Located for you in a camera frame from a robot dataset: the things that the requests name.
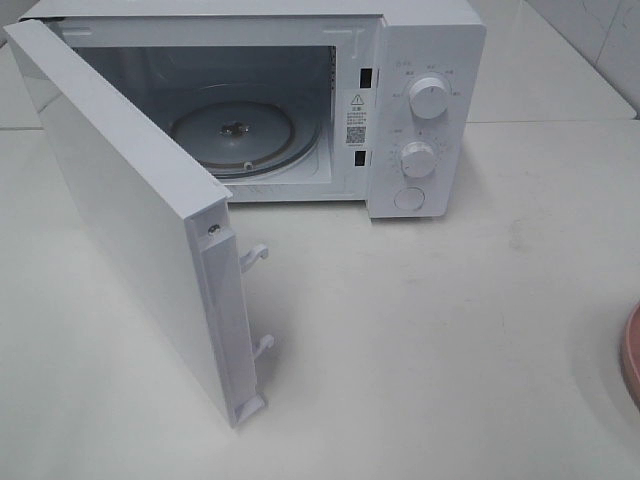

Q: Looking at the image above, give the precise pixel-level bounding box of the white microwave oven body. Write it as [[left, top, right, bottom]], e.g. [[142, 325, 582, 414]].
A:
[[16, 1, 486, 218]]

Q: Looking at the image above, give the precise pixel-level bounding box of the upper white power knob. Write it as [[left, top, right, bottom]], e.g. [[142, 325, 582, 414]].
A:
[[408, 73, 451, 120]]

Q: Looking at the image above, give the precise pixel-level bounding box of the white microwave door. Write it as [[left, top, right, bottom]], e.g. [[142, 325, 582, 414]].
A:
[[6, 20, 274, 426]]

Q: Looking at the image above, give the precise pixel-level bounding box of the round white door button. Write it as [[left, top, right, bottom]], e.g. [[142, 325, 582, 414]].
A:
[[394, 187, 425, 211]]

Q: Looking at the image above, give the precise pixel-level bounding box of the white warning label sticker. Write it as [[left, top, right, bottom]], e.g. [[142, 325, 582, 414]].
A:
[[342, 89, 374, 147]]

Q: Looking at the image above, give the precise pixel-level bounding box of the glass microwave turntable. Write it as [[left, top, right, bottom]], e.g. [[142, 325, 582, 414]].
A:
[[169, 83, 326, 179]]

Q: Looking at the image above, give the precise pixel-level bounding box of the white timer knob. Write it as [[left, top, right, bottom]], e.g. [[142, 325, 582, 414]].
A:
[[400, 141, 437, 178]]

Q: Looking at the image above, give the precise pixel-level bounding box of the pink round plate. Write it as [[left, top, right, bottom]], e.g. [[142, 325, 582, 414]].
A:
[[620, 304, 639, 404]]

